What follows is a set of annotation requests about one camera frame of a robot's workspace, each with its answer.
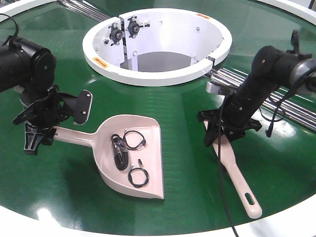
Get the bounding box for beige hand brush black bristles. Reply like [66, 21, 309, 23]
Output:
[212, 135, 263, 219]

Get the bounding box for beige plastic dustpan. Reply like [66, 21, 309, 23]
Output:
[54, 115, 164, 199]

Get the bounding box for orange warning label rear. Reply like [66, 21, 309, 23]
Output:
[196, 13, 211, 20]

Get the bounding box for white central ring housing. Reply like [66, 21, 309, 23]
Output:
[82, 8, 233, 86]

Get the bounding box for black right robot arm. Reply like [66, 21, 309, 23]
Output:
[197, 30, 316, 147]

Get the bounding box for black camera plate left gripper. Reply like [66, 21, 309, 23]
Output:
[73, 90, 93, 125]

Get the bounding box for black bearing mount left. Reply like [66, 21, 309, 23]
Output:
[109, 23, 123, 46]

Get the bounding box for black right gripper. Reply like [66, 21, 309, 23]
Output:
[197, 109, 262, 147]

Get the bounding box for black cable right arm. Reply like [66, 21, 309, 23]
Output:
[216, 74, 316, 237]

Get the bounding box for chrome roller strip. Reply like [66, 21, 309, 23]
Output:
[57, 0, 111, 22]
[205, 68, 316, 132]

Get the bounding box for black bearing mount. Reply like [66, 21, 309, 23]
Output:
[127, 16, 140, 39]
[109, 23, 123, 46]

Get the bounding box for white outer conveyor rim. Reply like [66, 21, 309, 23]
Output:
[0, 2, 316, 237]

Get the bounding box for black cable bundle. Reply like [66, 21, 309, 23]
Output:
[110, 129, 150, 189]

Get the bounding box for grey camera on right gripper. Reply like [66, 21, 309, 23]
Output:
[206, 81, 237, 96]

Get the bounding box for left chrome roller strip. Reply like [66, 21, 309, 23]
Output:
[57, 0, 111, 22]

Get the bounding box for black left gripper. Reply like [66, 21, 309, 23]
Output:
[12, 85, 78, 155]

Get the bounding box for orange warning label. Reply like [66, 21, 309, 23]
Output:
[196, 13, 211, 20]
[93, 57, 109, 68]

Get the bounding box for black bearing mount right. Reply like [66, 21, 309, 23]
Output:
[127, 16, 140, 39]

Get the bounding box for orange warning label front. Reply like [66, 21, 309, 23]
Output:
[93, 57, 109, 68]

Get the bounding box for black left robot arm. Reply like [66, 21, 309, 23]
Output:
[0, 36, 77, 155]

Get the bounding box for right chrome roller strip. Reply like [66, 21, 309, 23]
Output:
[205, 68, 316, 132]

